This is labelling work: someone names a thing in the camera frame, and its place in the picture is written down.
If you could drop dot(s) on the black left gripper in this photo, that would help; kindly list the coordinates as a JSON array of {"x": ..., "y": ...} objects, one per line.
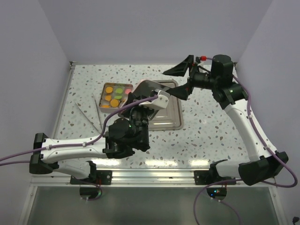
[{"x": 126, "y": 113}]

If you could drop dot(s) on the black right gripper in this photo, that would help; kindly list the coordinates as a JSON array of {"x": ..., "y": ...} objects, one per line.
[{"x": 183, "y": 92}]

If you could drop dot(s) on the small square steel lid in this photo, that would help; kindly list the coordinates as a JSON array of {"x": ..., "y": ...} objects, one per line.
[{"x": 142, "y": 88}]

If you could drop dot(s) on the steel slotted tongs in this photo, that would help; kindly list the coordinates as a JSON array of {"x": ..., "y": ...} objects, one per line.
[{"x": 89, "y": 109}]

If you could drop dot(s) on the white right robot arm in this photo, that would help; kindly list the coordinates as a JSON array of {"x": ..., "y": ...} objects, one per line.
[{"x": 265, "y": 161}]

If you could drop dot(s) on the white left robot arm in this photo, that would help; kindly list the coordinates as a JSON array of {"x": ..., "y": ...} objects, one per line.
[{"x": 124, "y": 131}]

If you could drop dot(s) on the beige compartment cookie box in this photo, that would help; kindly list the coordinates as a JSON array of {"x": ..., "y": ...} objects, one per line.
[{"x": 113, "y": 95}]

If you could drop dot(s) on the large steel baking tray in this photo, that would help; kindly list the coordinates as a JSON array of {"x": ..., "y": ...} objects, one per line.
[{"x": 170, "y": 118}]

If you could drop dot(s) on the aluminium frame rail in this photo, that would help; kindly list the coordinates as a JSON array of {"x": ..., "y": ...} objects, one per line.
[{"x": 114, "y": 177}]

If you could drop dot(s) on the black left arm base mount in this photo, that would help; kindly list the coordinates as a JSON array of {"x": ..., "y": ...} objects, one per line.
[{"x": 98, "y": 178}]

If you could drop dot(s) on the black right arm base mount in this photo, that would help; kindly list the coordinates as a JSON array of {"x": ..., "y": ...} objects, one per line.
[{"x": 205, "y": 177}]

